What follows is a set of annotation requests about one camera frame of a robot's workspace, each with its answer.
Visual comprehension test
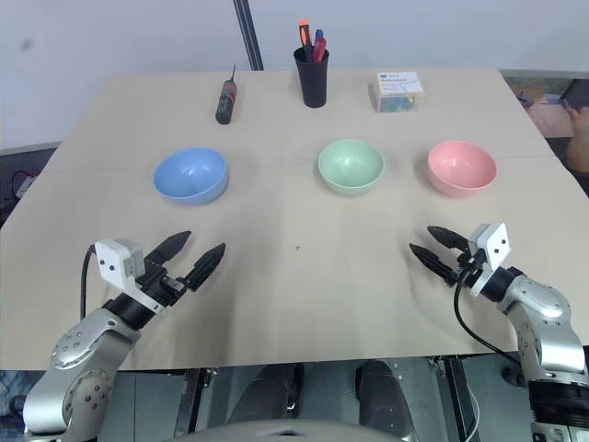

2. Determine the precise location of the orange-capped marker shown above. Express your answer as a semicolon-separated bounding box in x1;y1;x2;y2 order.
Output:
297;18;314;61

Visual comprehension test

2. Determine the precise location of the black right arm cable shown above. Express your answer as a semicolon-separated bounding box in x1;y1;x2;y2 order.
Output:
453;260;524;366

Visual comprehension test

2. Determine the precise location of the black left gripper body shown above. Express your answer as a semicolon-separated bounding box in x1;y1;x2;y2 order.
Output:
136;260;190;308

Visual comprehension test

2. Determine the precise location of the black electric screwdriver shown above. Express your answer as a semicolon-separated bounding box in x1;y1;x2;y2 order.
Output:
214;64;238;125

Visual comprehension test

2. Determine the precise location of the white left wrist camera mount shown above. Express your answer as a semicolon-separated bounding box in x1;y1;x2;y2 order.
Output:
95;238;168;317

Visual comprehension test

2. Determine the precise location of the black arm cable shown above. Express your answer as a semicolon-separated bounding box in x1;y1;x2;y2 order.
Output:
453;260;524;366
79;244;98;321

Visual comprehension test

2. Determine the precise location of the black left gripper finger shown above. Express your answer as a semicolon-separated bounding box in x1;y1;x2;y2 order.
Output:
145;230;192;266
183;242;227;293

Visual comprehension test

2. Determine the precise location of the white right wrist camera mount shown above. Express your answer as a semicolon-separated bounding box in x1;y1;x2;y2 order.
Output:
468;222;510;296

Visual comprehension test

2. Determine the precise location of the pink bowl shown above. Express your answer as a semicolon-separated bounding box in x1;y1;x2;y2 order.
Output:
426;140;498;199

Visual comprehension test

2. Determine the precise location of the clear box of pushpins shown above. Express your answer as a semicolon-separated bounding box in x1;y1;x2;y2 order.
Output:
368;70;426;113

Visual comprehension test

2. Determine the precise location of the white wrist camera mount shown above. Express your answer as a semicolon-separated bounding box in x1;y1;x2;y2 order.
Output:
468;222;510;296
95;238;168;317

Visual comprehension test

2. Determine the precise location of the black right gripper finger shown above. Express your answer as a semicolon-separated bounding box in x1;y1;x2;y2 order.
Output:
427;225;471;253
409;243;460;283

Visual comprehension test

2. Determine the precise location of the black vertical pole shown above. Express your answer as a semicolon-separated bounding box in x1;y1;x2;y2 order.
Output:
232;0;266;72

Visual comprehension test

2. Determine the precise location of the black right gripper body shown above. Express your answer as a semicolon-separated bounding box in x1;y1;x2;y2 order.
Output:
445;243;488;289

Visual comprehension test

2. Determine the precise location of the black pen cup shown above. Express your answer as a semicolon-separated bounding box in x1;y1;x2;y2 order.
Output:
293;45;330;110

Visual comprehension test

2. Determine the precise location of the grey rounded robot torso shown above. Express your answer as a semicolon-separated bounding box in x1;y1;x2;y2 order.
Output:
172;417;406;442

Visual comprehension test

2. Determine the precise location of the blue bowl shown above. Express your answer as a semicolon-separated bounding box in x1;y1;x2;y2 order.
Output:
153;146;230;207

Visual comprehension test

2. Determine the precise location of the green bowl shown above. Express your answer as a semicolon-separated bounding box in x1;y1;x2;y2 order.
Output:
318;138;386;197

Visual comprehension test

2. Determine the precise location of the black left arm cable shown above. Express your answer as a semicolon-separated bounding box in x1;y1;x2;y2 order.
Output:
79;244;98;321

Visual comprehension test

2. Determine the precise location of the dark rounded robot leg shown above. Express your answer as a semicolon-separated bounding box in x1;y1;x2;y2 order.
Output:
356;360;413;432

